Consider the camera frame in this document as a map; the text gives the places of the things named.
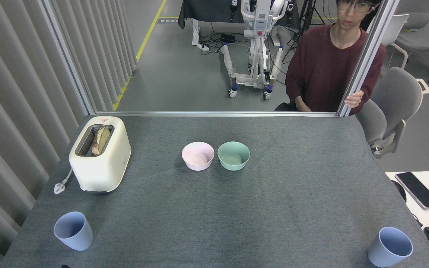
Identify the silver aluminium post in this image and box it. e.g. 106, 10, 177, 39
337, 0, 400, 117
38, 0, 97, 116

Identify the black smartphone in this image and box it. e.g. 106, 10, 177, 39
394, 172, 429, 210

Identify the black floor cable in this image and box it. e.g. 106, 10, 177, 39
267, 45, 289, 87

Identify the black tripod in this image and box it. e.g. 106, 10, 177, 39
282, 0, 327, 62

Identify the person's left hand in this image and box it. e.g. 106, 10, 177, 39
344, 90, 364, 109

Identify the grey chair with armrests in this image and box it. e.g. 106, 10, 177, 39
393, 12, 429, 84

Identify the white chair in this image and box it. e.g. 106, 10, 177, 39
380, 14, 410, 70

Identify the black computer mouse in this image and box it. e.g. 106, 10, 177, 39
391, 180, 407, 203

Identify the silver aluminium rail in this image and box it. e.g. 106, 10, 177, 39
95, 111, 339, 118

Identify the cream white toaster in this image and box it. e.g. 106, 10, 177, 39
69, 116, 131, 193

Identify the blue plastic cup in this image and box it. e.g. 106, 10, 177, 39
367, 227, 413, 268
54, 211, 93, 251

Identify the grey office chair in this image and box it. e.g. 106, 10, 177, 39
355, 67, 429, 159

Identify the table with black cloth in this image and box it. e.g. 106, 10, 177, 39
178, 0, 301, 30

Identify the person's right hand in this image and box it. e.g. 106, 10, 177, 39
296, 96, 312, 112

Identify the white stand on wheels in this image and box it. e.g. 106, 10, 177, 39
219, 0, 295, 101

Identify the toasted bread slice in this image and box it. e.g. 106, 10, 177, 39
92, 126, 111, 156

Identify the pink bowl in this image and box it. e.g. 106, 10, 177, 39
182, 141, 215, 171

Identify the green bowl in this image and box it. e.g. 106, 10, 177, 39
217, 141, 251, 171

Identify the white power cord with plug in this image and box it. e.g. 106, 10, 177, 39
53, 168, 73, 195

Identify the person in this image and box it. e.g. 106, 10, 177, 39
274, 0, 387, 115

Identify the grey pleated curtain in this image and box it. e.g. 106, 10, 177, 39
0, 0, 137, 268

